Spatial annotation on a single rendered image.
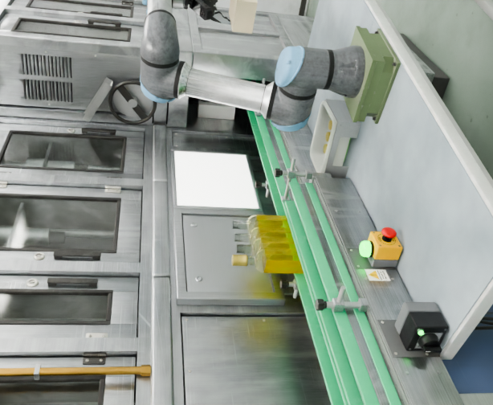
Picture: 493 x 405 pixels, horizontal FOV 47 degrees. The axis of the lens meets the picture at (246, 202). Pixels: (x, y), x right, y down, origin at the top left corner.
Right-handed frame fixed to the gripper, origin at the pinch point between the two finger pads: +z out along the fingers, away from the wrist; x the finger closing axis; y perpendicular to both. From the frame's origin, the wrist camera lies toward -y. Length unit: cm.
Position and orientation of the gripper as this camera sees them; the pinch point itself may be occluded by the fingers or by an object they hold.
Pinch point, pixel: (238, 6)
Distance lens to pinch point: 224.5
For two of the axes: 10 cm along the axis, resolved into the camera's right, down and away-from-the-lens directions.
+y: -1.0, -6.9, 7.2
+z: 9.8, 0.5, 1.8
